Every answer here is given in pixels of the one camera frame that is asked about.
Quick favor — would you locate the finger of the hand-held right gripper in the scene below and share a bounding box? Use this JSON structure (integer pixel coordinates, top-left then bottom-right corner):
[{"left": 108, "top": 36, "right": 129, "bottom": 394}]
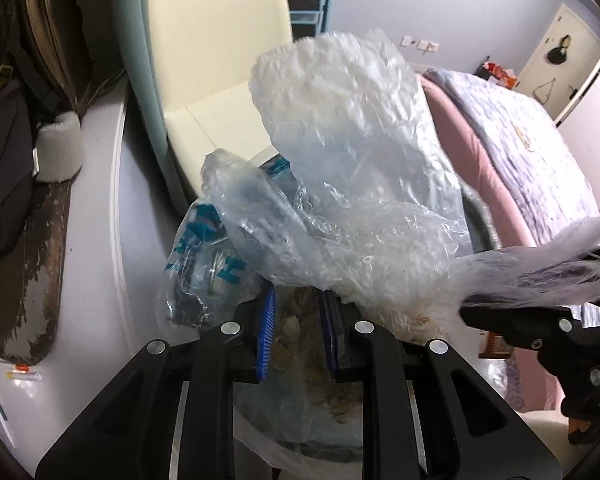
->
[
  {"left": 577, "top": 246, "right": 600, "bottom": 281},
  {"left": 459, "top": 302, "right": 588, "bottom": 356}
]

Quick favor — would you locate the black hanging bag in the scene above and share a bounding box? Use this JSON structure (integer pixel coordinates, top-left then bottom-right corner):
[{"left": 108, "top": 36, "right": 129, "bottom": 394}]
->
[{"left": 547, "top": 34, "right": 573, "bottom": 66}]

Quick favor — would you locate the brown leather case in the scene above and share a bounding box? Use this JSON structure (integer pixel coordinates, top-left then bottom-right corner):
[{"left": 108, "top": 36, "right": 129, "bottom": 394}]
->
[{"left": 17, "top": 0, "right": 116, "bottom": 111}]

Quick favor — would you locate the dark patterned cushion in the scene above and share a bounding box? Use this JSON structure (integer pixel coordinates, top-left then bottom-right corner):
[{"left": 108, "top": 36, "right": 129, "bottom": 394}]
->
[{"left": 0, "top": 177, "right": 73, "bottom": 366}]

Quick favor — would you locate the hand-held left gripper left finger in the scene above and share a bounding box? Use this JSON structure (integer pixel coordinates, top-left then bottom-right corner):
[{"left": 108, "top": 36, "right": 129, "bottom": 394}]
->
[{"left": 35, "top": 290, "right": 278, "bottom": 480}]

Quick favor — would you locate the cream chair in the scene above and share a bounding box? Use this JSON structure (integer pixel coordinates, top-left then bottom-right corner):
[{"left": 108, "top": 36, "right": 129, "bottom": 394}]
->
[{"left": 147, "top": 0, "right": 293, "bottom": 196}]

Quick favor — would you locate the clear bag with blue print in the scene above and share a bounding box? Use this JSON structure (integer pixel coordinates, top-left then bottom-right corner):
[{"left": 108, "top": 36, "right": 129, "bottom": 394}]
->
[{"left": 155, "top": 149, "right": 301, "bottom": 331}]

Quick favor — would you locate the clear bag with peels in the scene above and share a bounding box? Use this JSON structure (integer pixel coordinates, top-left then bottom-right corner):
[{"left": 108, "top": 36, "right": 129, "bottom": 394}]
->
[{"left": 230, "top": 280, "right": 461, "bottom": 441}]

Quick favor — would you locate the clear plastic bag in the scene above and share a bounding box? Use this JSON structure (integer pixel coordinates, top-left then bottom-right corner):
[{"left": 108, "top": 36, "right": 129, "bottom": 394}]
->
[{"left": 249, "top": 30, "right": 473, "bottom": 311}]

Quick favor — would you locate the red printed bag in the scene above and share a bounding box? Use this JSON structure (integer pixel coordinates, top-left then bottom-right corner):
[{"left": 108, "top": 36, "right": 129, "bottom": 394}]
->
[{"left": 480, "top": 60, "right": 518, "bottom": 88}]

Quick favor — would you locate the teal curtain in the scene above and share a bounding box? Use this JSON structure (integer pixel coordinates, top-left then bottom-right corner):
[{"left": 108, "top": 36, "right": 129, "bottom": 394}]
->
[{"left": 107, "top": 0, "right": 191, "bottom": 201}]

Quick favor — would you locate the cream door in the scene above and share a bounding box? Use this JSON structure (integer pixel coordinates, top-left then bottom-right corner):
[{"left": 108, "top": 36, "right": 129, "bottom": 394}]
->
[{"left": 512, "top": 2, "right": 600, "bottom": 121}]

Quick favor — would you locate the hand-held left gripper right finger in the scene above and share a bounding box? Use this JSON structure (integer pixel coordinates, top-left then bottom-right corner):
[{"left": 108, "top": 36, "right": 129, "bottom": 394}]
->
[{"left": 317, "top": 290, "right": 548, "bottom": 480}]

